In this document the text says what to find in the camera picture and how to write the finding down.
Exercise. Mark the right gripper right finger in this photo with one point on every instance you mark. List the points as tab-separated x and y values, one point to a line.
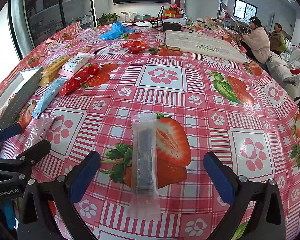
267	220

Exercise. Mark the pink white cranberry packet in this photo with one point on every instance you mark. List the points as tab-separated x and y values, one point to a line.
74	64

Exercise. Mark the yellow cracker packet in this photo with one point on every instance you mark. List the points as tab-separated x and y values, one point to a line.
50	72

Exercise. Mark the white foam board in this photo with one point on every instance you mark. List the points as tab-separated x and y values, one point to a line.
204	45

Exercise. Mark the small red packet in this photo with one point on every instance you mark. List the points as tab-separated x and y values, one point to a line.
135	46

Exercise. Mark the grey sofa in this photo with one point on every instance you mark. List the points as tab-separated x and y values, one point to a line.
285	72

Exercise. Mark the glass display cabinet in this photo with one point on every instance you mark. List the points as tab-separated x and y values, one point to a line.
47	17

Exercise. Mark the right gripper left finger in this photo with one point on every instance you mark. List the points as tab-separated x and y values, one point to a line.
35	218

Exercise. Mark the pale pink snack packet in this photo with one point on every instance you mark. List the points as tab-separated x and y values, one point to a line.
39	129

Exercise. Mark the strawberry pattern tablecloth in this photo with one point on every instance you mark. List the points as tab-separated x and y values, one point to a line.
203	104

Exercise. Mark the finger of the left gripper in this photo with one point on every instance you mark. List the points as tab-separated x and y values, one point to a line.
10	131
35	154

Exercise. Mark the person in pink coat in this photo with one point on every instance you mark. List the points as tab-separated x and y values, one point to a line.
257	42

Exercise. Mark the green potted plant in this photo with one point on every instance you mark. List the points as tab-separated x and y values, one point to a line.
106	19

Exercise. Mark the light blue snack packet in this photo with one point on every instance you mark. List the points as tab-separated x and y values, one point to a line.
47	97

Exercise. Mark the white rectangular tray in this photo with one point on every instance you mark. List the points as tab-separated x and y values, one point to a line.
17	94

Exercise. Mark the clear wrapped dark bar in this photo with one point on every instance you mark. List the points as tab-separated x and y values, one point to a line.
144	204

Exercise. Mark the black power adapter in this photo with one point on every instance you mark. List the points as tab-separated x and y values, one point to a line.
171	26

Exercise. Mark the person in green jacket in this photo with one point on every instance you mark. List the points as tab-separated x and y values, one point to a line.
277	40

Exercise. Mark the left hand blue glove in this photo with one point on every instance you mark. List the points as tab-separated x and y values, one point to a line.
6	208

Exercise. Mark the long red snack packet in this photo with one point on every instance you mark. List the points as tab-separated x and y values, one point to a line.
79	79

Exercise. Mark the pair of blue gloves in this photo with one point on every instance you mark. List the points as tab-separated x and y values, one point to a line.
117	30

